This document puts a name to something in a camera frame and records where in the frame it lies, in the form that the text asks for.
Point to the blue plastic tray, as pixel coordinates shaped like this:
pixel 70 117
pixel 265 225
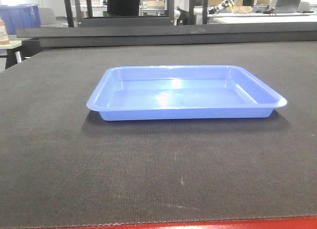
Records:
pixel 182 92

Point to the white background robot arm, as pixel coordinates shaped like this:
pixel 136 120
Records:
pixel 211 10

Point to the dark textured table mat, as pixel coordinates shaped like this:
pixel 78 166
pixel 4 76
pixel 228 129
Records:
pixel 61 165

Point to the blue bin in background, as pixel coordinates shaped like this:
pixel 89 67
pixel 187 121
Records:
pixel 20 16

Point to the grey laptop on desk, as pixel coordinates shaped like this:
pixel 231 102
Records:
pixel 283 6

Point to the cardboard box at left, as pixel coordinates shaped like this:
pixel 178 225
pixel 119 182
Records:
pixel 4 39

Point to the white background desk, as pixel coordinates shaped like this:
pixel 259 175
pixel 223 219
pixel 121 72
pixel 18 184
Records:
pixel 256 18

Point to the black metal frame rack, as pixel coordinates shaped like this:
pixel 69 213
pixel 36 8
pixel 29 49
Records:
pixel 124 13

